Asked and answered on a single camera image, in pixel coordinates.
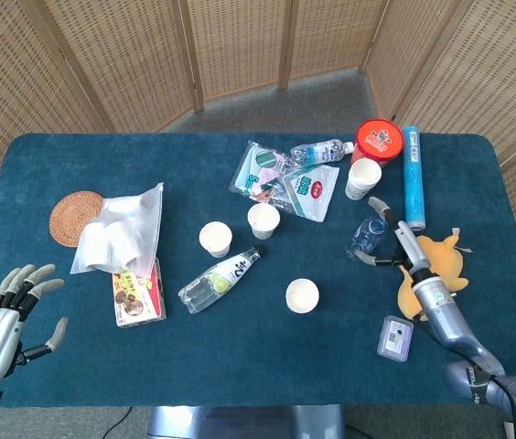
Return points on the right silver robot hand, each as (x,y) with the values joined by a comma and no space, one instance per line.
(411,249)

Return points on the small clear plastic bottle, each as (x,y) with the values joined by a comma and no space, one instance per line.
(367,238)

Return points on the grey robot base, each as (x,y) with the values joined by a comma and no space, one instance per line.
(244,423)

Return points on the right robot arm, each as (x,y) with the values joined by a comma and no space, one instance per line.
(450,320)

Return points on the paper cup blue flower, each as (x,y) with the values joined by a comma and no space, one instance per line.
(302,295)

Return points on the water bottle blue label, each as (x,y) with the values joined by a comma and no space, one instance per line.
(319,153)

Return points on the paper cup fern print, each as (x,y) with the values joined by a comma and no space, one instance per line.
(263,219)

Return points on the lime soda bottle black cap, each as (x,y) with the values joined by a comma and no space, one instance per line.
(221,279)

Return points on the paper cup grey lettering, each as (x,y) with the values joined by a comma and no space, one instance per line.
(215,238)

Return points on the orange plush toy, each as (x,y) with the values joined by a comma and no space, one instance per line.
(445,258)

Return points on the blue cylindrical tube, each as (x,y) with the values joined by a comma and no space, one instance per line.
(413,183)

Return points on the stacked white paper cups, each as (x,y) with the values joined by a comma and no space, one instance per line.
(362,176)

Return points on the small purple plastic box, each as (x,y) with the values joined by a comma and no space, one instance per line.
(395,338)

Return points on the red lidded snack canister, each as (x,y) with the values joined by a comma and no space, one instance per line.
(379,139)

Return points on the white green salt pouch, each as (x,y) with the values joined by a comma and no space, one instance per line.
(308,192)

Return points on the round woven rattan coaster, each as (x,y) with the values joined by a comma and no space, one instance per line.
(68,219)

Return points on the chocolate cookie box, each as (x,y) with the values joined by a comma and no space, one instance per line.
(136,302)

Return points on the white plastic bag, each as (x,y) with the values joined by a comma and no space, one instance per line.
(116,228)

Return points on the blue table cloth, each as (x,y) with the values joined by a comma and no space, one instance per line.
(249,356)

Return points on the woven bamboo folding screen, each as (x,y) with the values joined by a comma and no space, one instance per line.
(239,46)

